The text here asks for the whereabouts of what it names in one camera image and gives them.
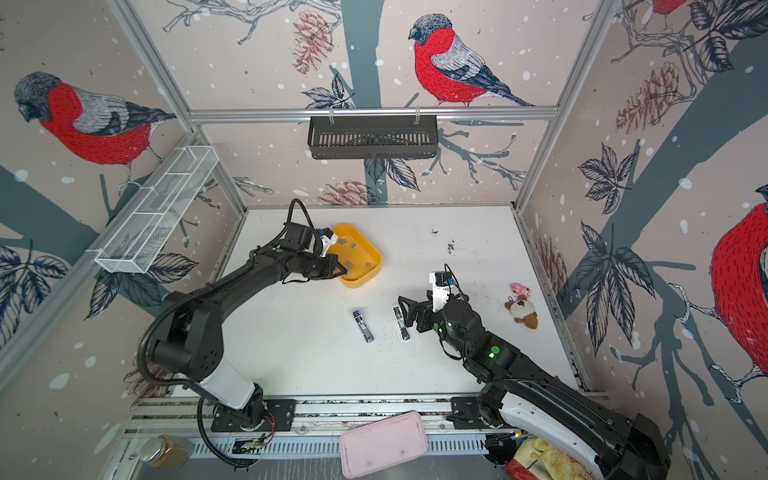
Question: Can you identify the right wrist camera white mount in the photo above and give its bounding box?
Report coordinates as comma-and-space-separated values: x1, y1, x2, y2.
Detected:
429, 271, 457, 313

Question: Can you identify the white mesh wall shelf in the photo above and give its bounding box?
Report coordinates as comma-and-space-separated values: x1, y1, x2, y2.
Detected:
95, 146, 219, 273

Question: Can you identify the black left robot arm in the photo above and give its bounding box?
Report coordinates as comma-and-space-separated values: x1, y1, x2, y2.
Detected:
137, 221, 347, 431

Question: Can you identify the light blue stapler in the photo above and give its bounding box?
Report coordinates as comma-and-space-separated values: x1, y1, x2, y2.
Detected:
353, 309, 374, 343

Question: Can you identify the yellow plastic tray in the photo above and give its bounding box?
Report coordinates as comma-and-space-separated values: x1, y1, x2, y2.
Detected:
329, 224, 382, 289

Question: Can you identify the white mini stapler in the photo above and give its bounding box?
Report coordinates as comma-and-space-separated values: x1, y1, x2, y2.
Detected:
393, 305, 410, 341

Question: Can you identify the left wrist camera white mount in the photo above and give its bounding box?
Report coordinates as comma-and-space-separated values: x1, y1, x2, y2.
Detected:
314, 228, 338, 257

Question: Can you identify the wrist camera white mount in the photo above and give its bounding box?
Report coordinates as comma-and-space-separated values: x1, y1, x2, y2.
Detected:
429, 271, 457, 313
314, 228, 338, 257

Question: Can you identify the brown plush toy keychain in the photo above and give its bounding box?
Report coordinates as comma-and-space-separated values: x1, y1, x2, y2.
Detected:
504, 283, 539, 330

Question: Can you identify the glass spice jar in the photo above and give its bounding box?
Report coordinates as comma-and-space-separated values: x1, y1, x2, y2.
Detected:
138, 434, 194, 469

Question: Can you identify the pink plastic lid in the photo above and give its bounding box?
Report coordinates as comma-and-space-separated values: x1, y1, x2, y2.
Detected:
339, 411, 429, 479

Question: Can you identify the black hanging wire basket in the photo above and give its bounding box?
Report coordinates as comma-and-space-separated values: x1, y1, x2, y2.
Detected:
307, 114, 439, 160

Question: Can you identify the red cassava chips bag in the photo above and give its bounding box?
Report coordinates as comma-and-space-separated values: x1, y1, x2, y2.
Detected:
504, 437, 594, 480

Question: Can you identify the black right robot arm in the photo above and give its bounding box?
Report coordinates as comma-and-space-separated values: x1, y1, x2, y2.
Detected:
398, 295, 671, 479

